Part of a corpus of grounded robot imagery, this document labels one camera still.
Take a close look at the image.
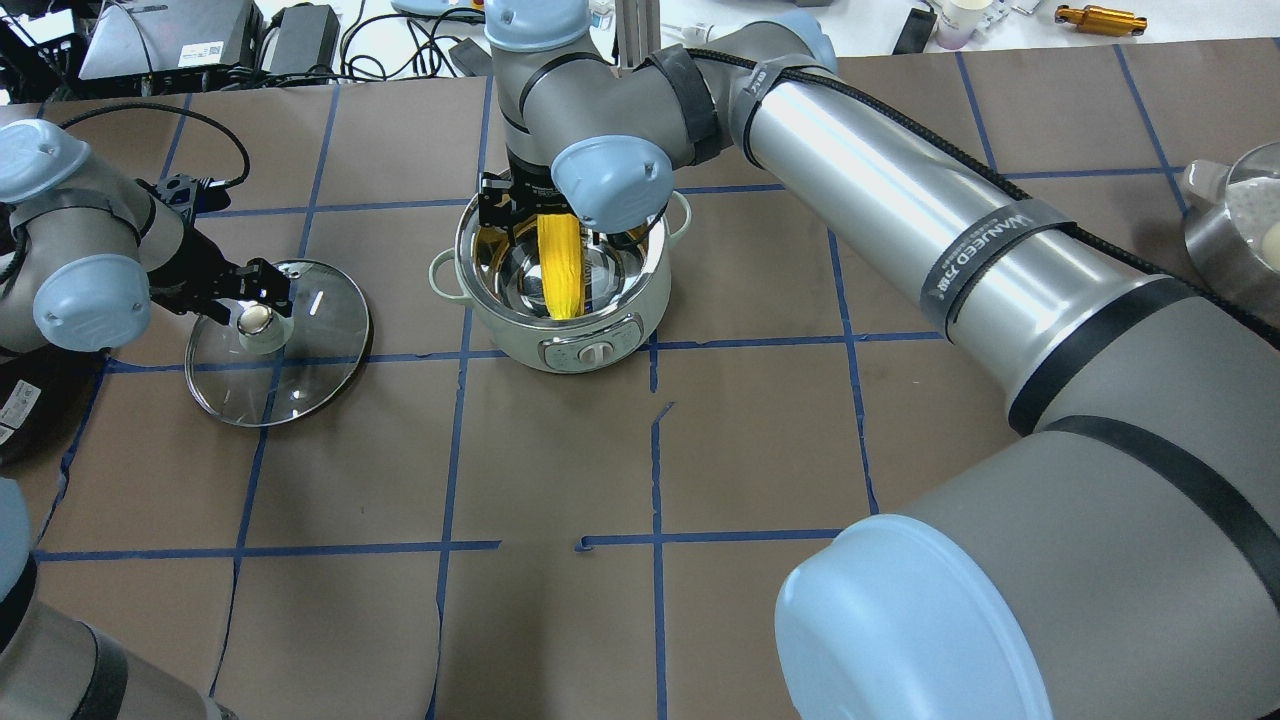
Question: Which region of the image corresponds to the black computer box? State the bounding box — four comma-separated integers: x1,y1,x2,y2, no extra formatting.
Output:
79,1,262,81

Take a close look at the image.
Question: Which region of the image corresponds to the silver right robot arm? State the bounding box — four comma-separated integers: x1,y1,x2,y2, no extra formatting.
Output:
485,1,1277,719

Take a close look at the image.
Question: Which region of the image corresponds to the glass pot lid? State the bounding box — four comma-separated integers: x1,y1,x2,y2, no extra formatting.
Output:
183,259,372,428

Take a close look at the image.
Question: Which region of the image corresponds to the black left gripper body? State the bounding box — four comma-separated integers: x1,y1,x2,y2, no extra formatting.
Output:
140,176,238,315

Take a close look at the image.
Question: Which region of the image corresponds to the gold metal cylinder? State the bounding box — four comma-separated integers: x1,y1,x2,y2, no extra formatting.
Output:
1053,4,1149,37

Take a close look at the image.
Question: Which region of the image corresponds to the black smartphone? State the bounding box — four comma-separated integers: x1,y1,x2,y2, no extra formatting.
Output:
891,8,938,56

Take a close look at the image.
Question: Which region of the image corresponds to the steel steamer pot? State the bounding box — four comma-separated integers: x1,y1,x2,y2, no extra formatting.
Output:
1180,142,1279,327

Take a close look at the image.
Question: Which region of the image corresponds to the yellow corn cob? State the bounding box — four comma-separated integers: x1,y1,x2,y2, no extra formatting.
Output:
536,213,585,322

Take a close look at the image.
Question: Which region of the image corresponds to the dark brown rice cooker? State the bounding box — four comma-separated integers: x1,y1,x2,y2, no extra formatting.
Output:
1,345,101,466

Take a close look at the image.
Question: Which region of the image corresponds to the white paper cup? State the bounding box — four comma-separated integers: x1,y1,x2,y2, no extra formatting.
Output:
934,0,995,51

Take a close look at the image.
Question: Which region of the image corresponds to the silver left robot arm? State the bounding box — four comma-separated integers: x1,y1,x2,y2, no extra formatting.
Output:
3,119,292,719

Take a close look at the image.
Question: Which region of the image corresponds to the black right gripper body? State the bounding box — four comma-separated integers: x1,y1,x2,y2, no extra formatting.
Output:
477,165,561,225

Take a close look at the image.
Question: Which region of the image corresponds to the black power adapter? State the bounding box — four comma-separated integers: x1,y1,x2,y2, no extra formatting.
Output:
265,3,340,79

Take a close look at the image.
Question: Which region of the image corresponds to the white steamed bun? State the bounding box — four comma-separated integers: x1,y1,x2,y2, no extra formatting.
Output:
1258,222,1280,266

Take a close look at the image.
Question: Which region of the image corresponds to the aluminium frame post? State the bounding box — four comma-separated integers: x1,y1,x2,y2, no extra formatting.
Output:
614,0,662,72

